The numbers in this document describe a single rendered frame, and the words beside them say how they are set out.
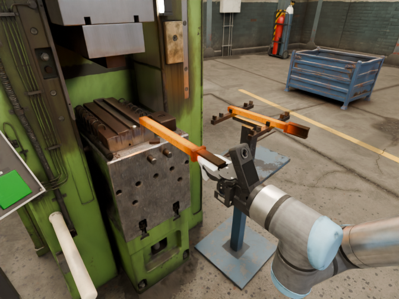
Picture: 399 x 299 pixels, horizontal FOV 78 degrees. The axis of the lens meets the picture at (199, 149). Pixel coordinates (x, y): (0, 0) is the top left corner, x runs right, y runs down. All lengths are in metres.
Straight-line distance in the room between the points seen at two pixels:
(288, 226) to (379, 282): 1.48
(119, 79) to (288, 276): 1.24
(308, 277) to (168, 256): 1.08
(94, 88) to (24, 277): 1.22
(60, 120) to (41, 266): 1.14
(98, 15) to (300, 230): 0.80
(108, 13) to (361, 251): 0.91
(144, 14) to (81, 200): 0.83
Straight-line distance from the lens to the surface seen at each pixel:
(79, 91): 1.42
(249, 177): 0.57
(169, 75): 1.21
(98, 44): 0.90
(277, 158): 1.37
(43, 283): 1.89
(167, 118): 1.11
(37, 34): 1.01
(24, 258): 2.07
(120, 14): 0.93
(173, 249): 1.59
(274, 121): 1.12
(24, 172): 0.83
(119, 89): 1.49
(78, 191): 1.23
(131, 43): 0.95
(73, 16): 0.88
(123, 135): 1.01
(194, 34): 1.28
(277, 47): 8.35
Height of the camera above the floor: 1.42
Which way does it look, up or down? 31 degrees down
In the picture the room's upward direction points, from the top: straight up
